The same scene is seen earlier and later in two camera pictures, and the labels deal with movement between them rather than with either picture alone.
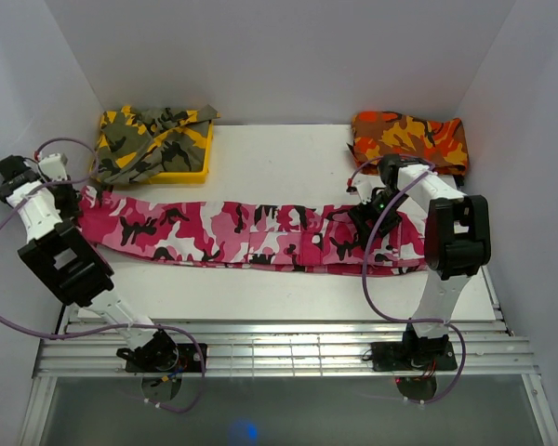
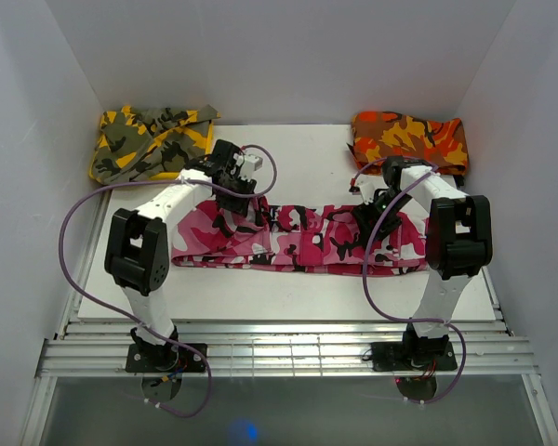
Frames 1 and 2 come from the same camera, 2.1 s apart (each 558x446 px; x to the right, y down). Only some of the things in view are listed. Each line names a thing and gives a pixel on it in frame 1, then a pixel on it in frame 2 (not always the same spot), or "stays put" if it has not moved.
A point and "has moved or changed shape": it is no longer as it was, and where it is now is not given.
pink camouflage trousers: (285, 238) has moved or changed shape
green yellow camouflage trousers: (135, 144) stays put
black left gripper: (73, 208) → (240, 206)
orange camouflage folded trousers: (441, 144) stays put
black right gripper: (359, 216) stays put
